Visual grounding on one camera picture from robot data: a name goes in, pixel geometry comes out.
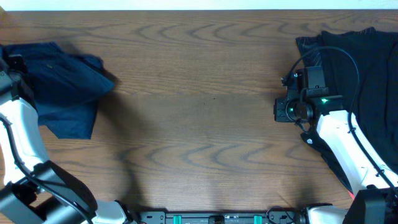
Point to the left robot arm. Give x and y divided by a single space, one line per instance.
36 189

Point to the pink red garment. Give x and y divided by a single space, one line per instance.
351 195

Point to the black garment pile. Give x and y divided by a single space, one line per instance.
361 66

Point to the folded dark blue garment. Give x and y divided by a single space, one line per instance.
73 122

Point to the dark blue shorts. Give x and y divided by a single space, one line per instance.
61 78

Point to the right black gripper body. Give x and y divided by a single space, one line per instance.
288 111

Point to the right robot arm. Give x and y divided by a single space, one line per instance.
372 182

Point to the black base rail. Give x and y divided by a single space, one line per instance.
274 215

